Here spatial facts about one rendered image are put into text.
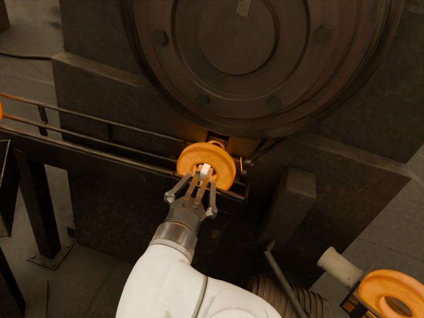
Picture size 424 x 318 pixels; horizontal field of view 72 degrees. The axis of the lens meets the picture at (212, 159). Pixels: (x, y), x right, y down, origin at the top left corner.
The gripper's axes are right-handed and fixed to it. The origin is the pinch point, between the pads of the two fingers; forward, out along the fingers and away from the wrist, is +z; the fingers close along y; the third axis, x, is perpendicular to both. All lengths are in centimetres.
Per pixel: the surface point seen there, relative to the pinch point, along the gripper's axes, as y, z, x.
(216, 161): 2.2, -0.9, 4.2
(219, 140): 0.7, 10.3, 1.6
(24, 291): -53, -25, -72
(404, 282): 46.1, -16.1, 4.3
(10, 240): -74, -8, -74
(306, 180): 24.6, 2.3, 5.2
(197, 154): -2.9, -0.8, 4.3
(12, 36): -220, 162, -88
